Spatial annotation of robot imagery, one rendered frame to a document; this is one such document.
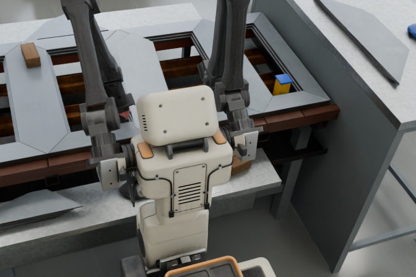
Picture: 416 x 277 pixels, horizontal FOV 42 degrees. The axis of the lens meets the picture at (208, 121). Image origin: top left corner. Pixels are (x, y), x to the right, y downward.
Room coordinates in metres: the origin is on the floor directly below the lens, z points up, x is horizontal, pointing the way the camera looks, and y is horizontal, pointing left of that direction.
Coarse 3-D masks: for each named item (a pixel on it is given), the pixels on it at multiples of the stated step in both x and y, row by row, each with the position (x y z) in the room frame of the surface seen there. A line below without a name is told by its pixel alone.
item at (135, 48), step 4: (128, 44) 2.11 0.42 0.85; (132, 44) 2.12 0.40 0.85; (136, 44) 2.12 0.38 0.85; (140, 44) 2.13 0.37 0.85; (144, 44) 2.13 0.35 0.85; (148, 44) 2.13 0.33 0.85; (152, 44) 2.14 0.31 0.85; (116, 48) 2.07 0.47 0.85; (120, 48) 2.07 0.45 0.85; (124, 48) 2.08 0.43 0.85; (128, 48) 2.08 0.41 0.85; (132, 48) 2.08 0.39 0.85; (136, 48) 2.09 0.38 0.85; (140, 48) 2.09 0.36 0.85; (144, 48) 2.10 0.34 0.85; (148, 48) 2.10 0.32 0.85; (152, 48) 2.10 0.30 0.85; (120, 52) 2.04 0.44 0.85; (124, 52) 2.05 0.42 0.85; (128, 52) 2.05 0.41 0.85; (132, 52) 2.06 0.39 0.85; (136, 52) 2.06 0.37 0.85; (140, 52) 2.06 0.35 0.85; (144, 52) 2.07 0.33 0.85; (148, 52) 2.07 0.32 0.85; (152, 52) 2.07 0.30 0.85
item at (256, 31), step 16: (192, 32) 2.29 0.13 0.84; (256, 32) 2.38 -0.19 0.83; (64, 48) 2.03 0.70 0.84; (112, 48) 2.07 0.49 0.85; (64, 112) 1.62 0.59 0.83; (272, 112) 1.76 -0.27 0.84; (288, 112) 1.80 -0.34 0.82; (16, 128) 1.49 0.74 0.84; (16, 160) 1.32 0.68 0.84; (32, 160) 1.34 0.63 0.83
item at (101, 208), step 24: (264, 168) 1.58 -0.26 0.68; (72, 192) 1.33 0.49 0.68; (96, 192) 1.34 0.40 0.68; (120, 192) 1.36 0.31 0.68; (240, 192) 1.45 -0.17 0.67; (72, 216) 1.22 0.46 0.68; (96, 216) 1.23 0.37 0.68; (120, 216) 1.24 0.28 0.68; (0, 240) 1.08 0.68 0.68; (24, 240) 1.09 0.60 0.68; (48, 240) 1.12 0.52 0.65
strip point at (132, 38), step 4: (128, 36) 2.17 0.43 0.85; (132, 36) 2.18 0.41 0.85; (136, 36) 2.18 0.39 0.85; (140, 36) 2.19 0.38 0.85; (124, 40) 2.14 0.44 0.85; (128, 40) 2.14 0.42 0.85; (132, 40) 2.15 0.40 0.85; (136, 40) 2.15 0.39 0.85; (140, 40) 2.16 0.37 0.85; (144, 40) 2.16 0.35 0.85; (148, 40) 2.16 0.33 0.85; (116, 44) 2.10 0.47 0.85; (120, 44) 2.11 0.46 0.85; (124, 44) 2.11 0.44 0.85
